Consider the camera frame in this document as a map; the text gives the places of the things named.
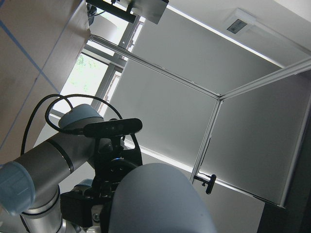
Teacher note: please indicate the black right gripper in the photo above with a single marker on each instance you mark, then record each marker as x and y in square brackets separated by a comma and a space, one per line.
[92, 207]

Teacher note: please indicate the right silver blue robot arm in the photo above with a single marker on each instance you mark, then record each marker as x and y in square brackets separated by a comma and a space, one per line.
[67, 183]

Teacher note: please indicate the brown paper table cover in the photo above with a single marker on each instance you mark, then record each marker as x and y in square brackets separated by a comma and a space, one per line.
[40, 41]

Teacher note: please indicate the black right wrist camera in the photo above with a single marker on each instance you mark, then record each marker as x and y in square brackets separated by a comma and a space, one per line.
[113, 128]

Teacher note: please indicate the black mounted side camera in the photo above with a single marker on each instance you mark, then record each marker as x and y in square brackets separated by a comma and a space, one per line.
[207, 183]

